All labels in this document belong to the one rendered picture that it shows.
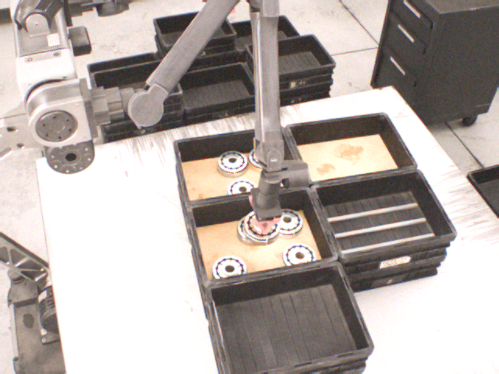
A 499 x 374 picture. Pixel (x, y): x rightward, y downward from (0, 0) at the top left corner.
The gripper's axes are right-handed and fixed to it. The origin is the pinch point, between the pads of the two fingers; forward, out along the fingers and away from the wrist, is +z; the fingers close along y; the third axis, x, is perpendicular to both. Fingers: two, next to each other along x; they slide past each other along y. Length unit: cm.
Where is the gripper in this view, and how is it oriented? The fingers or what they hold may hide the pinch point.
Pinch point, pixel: (261, 222)
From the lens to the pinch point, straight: 159.3
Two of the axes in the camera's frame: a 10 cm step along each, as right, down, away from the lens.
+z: -1.2, 6.5, 7.5
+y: -2.3, -7.5, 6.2
